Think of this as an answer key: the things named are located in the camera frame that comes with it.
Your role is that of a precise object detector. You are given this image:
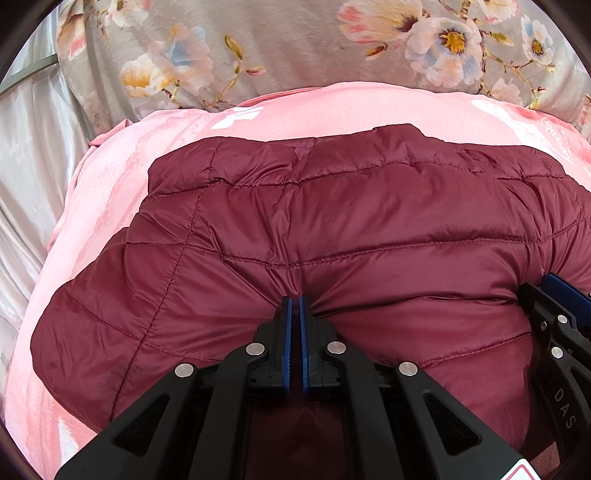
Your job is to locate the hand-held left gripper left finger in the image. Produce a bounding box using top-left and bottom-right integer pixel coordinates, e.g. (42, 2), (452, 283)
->
(54, 295), (294, 480)

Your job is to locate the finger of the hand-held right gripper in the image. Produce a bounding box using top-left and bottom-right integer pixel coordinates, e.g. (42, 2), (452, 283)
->
(517, 282), (591, 393)
(541, 272), (591, 324)

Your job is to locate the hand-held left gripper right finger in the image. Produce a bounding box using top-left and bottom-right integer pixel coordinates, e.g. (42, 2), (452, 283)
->
(298, 295), (544, 480)

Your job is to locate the maroon puffer jacket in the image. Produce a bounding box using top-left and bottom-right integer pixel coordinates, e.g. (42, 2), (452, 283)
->
(30, 124), (591, 480)

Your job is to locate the pink printed blanket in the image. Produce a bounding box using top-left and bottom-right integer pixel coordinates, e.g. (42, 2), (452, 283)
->
(4, 80), (591, 480)

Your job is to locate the grey floral quilt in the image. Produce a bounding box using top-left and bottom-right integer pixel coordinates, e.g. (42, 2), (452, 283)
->
(55, 0), (591, 134)

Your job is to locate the white satin curtain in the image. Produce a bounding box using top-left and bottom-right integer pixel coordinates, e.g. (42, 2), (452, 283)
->
(0, 9), (95, 374)

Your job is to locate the grey metal bar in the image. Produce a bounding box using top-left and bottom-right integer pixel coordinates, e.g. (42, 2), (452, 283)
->
(0, 54), (62, 95)

